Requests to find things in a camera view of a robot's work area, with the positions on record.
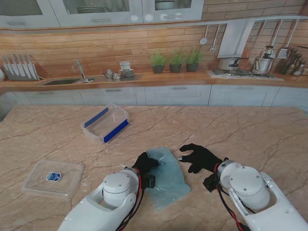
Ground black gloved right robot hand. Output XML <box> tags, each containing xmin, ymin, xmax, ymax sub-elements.
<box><xmin>178</xmin><ymin>143</ymin><xmax>223</xmax><ymax>174</ymax></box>

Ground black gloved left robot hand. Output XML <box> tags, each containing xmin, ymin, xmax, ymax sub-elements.
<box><xmin>131</xmin><ymin>151</ymin><xmax>160</xmax><ymax>174</ymax></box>

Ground clear plastic crate blue latches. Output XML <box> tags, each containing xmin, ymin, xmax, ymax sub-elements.
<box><xmin>80</xmin><ymin>103</ymin><xmax>130</xmax><ymax>145</ymax></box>

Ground clear plastic lid blue label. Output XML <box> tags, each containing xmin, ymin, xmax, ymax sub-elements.
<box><xmin>21</xmin><ymin>158</ymin><xmax>85</xmax><ymax>198</ymax></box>

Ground printed kitchen backdrop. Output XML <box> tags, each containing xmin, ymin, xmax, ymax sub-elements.
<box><xmin>0</xmin><ymin>0</ymin><xmax>308</xmax><ymax>108</ymax></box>

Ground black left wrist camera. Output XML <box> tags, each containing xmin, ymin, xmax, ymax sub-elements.
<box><xmin>141</xmin><ymin>173</ymin><xmax>156</xmax><ymax>190</ymax></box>

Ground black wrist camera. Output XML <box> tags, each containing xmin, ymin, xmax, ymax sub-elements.
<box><xmin>203</xmin><ymin>175</ymin><xmax>218</xmax><ymax>193</ymax></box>
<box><xmin>141</xmin><ymin>173</ymin><xmax>156</xmax><ymax>190</ymax></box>

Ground red black left arm cable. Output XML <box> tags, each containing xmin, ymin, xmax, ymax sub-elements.
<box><xmin>115</xmin><ymin>168</ymin><xmax>145</xmax><ymax>231</ymax></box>

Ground red black arm cable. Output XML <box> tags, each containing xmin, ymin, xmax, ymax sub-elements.
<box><xmin>215</xmin><ymin>163</ymin><xmax>248</xmax><ymax>231</ymax></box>
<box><xmin>115</xmin><ymin>168</ymin><xmax>145</xmax><ymax>231</ymax></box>

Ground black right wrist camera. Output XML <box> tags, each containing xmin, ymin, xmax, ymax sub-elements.
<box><xmin>203</xmin><ymin>175</ymin><xmax>218</xmax><ymax>193</ymax></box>

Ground red black right arm cable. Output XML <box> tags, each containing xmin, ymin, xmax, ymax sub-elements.
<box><xmin>215</xmin><ymin>163</ymin><xmax>248</xmax><ymax>231</ymax></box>

